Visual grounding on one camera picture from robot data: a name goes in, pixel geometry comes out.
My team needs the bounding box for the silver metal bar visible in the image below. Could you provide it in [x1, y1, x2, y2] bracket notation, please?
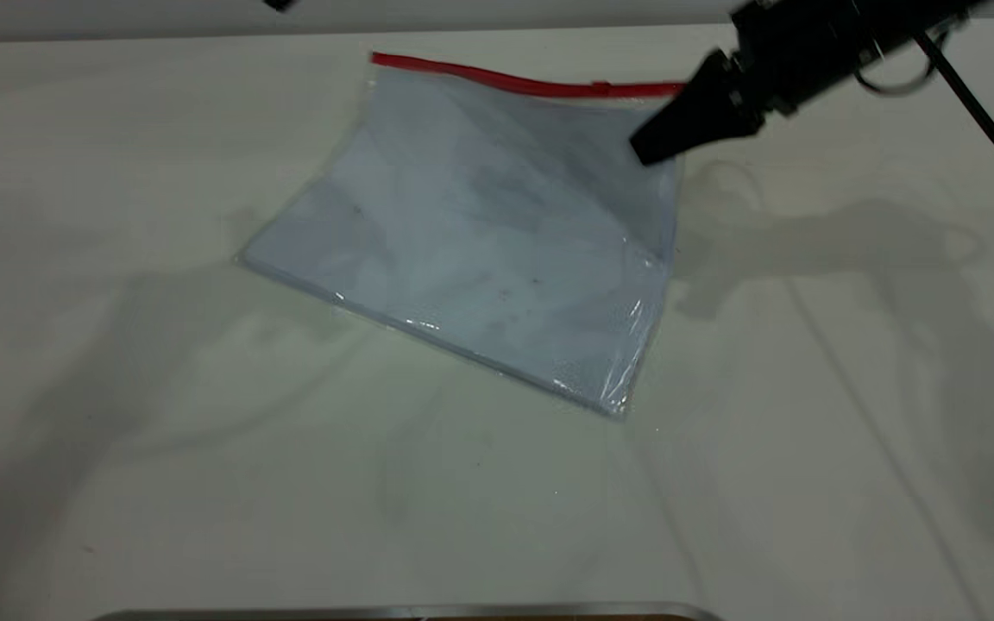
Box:
[91, 601, 727, 621]

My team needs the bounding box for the black cable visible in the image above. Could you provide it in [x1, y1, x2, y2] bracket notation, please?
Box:
[852, 31, 994, 213]

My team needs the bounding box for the clear plastic red-zip bag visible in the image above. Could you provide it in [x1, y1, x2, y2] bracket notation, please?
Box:
[238, 52, 693, 420]

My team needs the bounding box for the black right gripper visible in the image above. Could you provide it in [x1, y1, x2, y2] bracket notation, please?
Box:
[630, 0, 886, 168]

